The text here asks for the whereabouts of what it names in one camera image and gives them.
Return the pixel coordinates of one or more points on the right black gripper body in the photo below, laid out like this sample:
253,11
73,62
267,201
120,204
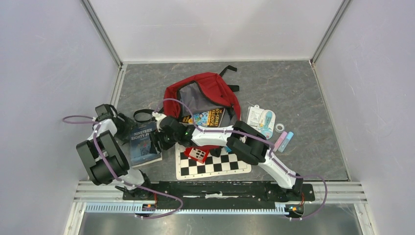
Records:
166,141

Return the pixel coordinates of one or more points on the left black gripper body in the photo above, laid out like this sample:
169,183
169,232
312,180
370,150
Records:
126,128

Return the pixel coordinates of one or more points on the dark blue 1984 book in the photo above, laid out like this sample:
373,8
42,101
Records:
142,150

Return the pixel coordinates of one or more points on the red backpack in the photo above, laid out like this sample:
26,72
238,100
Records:
201,93

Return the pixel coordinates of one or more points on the treehouse paperback book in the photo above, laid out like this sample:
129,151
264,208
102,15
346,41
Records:
210,118

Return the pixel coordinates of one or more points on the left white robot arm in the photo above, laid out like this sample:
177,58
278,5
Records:
101,154

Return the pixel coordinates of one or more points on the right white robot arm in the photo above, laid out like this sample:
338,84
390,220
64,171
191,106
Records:
244,141

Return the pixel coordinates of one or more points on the correction tape blister pack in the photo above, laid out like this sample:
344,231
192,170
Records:
262,120

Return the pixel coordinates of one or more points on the red toy block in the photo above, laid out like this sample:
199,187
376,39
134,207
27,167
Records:
196,154

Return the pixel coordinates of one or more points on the black toy block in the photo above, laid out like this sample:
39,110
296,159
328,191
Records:
216,152

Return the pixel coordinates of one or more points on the blue toy block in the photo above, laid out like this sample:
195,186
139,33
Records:
228,150

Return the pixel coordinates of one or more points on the black white chessboard mat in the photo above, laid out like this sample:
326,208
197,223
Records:
226,164

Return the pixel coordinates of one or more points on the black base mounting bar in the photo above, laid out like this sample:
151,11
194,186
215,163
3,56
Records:
220,195

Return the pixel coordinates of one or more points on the clear tape roll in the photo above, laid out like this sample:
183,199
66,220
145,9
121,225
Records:
279,128

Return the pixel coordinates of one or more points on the pink highlighter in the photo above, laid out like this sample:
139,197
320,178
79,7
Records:
280,140

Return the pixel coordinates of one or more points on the blue highlighter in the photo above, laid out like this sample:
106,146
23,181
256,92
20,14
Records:
285,142

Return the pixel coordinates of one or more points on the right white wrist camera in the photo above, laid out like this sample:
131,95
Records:
159,117

